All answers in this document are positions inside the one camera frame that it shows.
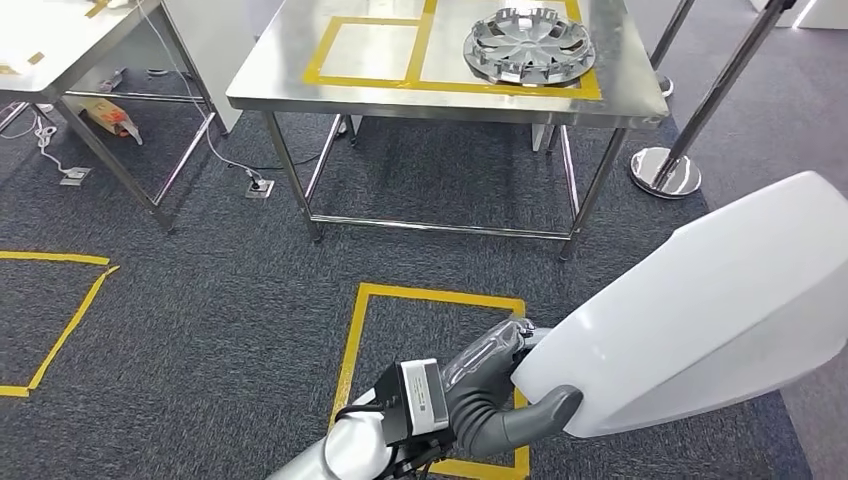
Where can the stainless steel workbench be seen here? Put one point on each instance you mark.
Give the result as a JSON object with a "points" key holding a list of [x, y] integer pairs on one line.
{"points": [[278, 73]]}

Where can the chrome stanchion post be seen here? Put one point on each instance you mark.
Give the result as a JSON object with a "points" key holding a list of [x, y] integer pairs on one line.
{"points": [[666, 173], [669, 40]]}

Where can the orange cardboard package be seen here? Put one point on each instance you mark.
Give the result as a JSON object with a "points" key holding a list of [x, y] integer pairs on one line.
{"points": [[109, 119]]}

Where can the steel-legged side table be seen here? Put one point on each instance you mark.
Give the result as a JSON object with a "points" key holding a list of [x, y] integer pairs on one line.
{"points": [[53, 40]]}

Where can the yellow tape on workbench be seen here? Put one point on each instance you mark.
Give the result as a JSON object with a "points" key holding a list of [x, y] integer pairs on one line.
{"points": [[417, 53]]}

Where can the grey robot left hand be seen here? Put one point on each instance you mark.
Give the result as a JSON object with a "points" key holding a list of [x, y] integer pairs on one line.
{"points": [[484, 364]]}

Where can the white curved plastic part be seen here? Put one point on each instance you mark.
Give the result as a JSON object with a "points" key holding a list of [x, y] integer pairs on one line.
{"points": [[702, 318]]}

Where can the steel floor socket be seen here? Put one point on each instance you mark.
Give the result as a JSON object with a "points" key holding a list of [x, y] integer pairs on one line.
{"points": [[75, 176], [260, 189]]}

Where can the grey wheel hubcap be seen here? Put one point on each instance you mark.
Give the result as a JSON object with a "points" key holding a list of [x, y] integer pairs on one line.
{"points": [[530, 46]]}

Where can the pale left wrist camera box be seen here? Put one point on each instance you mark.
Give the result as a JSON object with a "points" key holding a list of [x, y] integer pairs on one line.
{"points": [[424, 397]]}

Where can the white cabinet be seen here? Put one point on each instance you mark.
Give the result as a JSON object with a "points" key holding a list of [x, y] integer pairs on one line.
{"points": [[218, 46]]}

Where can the yellow floor tape strip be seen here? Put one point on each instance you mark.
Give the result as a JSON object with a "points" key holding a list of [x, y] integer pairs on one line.
{"points": [[66, 328]]}

